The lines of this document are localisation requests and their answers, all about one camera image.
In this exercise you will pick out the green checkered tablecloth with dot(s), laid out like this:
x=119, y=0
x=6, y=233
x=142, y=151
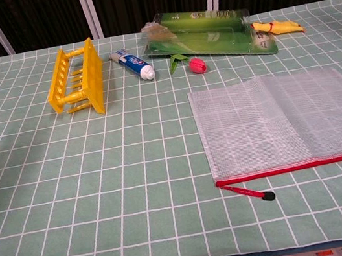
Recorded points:
x=116, y=176

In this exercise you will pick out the pink artificial tulip flower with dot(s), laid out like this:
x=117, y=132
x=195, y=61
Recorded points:
x=196, y=65

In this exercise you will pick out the yellow plastic rack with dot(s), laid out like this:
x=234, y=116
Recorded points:
x=93, y=75

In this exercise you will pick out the white mesh zipper pouch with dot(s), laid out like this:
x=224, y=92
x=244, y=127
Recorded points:
x=256, y=127

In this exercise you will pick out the green blister package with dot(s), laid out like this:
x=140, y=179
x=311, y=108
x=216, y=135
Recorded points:
x=208, y=36

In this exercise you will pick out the yellow rubber chicken toy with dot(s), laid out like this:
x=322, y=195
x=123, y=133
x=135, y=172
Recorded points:
x=279, y=27

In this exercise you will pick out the white blue toothpaste tube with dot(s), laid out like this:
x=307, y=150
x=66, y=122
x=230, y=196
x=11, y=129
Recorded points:
x=134, y=63

